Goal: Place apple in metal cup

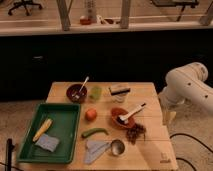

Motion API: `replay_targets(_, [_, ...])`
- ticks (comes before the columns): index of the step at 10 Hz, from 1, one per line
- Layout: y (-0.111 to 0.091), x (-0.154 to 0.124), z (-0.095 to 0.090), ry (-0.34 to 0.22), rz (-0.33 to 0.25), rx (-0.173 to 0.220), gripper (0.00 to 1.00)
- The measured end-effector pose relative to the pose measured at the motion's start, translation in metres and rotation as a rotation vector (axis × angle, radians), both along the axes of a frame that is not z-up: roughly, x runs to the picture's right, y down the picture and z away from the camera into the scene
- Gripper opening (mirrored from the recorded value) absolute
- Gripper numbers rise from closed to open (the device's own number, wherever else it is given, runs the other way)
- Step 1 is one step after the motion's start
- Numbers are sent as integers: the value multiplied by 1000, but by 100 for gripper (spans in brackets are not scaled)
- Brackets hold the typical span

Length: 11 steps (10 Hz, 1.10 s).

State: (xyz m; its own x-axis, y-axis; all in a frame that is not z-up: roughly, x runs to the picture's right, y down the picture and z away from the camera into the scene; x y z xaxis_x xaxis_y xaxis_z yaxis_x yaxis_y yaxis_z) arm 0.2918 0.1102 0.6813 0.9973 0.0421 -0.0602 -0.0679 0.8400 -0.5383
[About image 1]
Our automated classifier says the dark red bowl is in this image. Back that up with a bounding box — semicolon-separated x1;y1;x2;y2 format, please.
66;84;87;103

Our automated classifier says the orange brown bowl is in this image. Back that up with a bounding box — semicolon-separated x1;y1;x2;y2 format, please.
111;107;135;129

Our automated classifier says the yellow corn cob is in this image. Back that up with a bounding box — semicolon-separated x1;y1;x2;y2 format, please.
33;119;52;141

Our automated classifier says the small metal cup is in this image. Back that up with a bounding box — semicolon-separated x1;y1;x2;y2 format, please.
110;139;125;156

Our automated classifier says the metal spoon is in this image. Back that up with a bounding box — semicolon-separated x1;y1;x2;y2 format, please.
74;76;89;99

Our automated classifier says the black office chair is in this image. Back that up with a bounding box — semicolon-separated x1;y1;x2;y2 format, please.
8;0;43;16

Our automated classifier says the red object on shelf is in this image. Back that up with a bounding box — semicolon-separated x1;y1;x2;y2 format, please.
80;16;92;25

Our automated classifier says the black stand post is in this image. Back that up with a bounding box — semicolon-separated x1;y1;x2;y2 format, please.
5;138;15;171

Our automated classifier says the grey folded cloth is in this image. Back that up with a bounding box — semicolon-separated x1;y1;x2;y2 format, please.
84;140;110;164

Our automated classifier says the black floor cable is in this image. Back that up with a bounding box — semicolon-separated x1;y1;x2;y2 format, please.
169;132;213;171

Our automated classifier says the red apple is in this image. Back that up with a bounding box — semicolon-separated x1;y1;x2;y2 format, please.
85;108;97;121

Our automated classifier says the green cucumber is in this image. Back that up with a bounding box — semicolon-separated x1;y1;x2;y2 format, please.
81;128;108;139

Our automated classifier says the blue sponge in tray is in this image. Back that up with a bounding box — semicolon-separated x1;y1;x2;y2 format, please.
36;134;59;152

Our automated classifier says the green plastic tray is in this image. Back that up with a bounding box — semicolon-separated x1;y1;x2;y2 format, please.
17;103;81;164

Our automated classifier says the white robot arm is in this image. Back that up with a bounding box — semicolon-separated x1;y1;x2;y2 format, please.
158;62;213;125

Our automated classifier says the dark grape bunch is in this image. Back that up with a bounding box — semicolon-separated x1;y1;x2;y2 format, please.
126;124;146;144

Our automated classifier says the green plastic cup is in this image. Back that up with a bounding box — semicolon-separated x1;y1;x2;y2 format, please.
89;86;102;101

